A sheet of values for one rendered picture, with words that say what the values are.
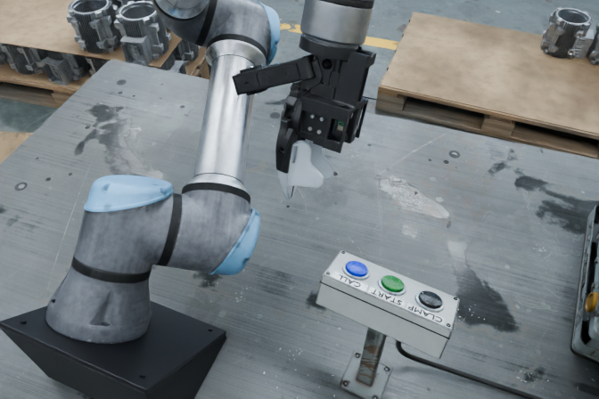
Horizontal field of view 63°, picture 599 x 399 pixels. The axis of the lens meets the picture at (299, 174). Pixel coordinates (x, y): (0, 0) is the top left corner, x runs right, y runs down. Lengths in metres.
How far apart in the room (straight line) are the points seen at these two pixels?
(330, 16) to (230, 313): 0.59
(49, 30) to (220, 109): 1.99
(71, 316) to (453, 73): 2.25
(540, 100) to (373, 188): 1.65
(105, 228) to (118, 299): 0.11
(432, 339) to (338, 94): 0.32
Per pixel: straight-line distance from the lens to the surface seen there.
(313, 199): 1.08
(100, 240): 0.75
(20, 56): 2.84
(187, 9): 0.90
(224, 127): 0.84
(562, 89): 2.77
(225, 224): 0.77
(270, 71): 0.59
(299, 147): 0.60
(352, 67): 0.55
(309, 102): 0.56
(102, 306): 0.77
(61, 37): 2.70
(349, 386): 0.87
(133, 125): 1.32
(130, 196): 0.73
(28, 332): 0.80
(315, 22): 0.54
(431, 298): 0.65
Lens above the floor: 1.63
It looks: 47 degrees down
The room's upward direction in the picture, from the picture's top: straight up
